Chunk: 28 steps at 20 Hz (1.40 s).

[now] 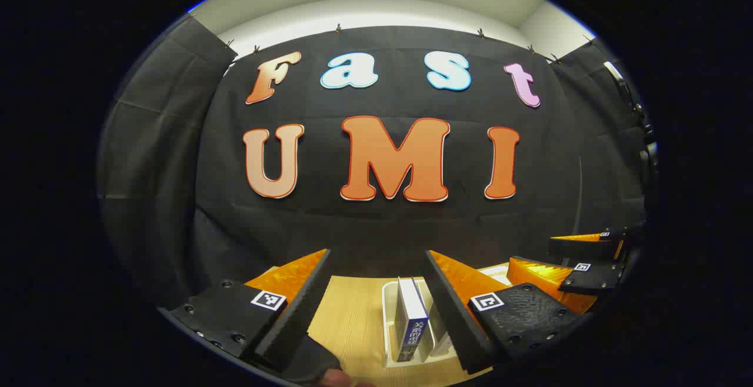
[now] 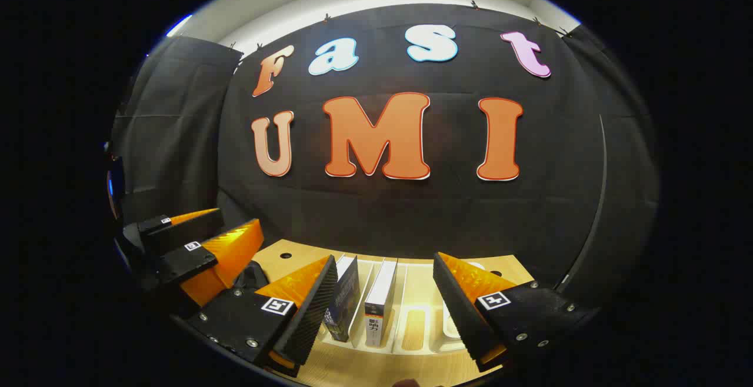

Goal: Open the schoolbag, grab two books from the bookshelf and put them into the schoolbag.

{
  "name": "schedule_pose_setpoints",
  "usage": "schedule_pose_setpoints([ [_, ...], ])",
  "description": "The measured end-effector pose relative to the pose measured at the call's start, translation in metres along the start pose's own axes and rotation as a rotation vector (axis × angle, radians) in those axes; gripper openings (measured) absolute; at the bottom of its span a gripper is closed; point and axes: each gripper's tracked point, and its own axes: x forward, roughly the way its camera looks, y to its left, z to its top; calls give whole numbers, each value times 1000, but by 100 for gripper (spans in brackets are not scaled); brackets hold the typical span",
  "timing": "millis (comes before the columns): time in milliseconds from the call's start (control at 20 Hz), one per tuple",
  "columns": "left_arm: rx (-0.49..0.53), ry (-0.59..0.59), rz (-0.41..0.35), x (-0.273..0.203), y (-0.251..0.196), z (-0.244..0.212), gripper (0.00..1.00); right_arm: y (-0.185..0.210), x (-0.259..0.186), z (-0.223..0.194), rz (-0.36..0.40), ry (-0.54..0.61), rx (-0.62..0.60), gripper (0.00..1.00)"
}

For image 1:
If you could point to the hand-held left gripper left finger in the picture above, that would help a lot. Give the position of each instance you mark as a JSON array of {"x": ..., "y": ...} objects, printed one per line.
[{"x": 297, "y": 310}]

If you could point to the white bookshelf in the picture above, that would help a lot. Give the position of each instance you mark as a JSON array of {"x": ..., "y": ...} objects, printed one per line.
[{"x": 389, "y": 316}]

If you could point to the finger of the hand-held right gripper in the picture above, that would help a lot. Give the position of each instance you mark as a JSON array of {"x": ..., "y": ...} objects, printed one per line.
[
  {"x": 547, "y": 284},
  {"x": 579, "y": 247}
]

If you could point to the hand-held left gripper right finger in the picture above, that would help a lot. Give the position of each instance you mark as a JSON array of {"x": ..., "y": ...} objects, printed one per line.
[{"x": 450, "y": 310}]

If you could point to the blue cover book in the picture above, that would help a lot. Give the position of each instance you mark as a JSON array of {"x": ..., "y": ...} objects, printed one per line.
[{"x": 412, "y": 328}]

